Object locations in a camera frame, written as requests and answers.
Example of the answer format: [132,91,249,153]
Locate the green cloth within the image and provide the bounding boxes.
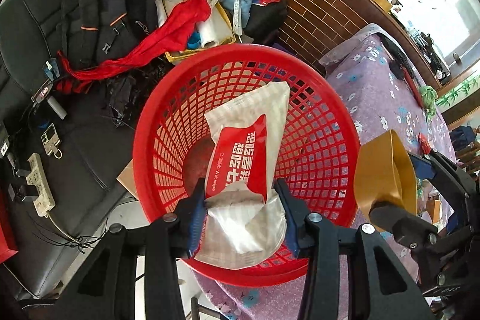
[418,85,438,123]

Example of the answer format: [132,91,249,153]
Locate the black backpack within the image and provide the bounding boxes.
[58,0,156,71]

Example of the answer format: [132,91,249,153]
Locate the white power strip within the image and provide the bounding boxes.
[26,153,55,218]

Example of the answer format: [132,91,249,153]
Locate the orange cardboard box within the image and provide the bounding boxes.
[354,130,416,232]

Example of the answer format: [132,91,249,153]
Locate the red plastic mesh basket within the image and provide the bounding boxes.
[133,44,360,287]

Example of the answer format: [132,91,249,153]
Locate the red flat case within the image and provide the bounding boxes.
[403,69,424,109]

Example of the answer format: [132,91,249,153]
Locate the white red wet wipe pack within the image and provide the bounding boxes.
[194,81,290,270]

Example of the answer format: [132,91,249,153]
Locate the purple floral tablecloth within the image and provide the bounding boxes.
[193,23,457,320]

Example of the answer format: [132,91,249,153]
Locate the red cloth strap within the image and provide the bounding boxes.
[55,0,212,81]

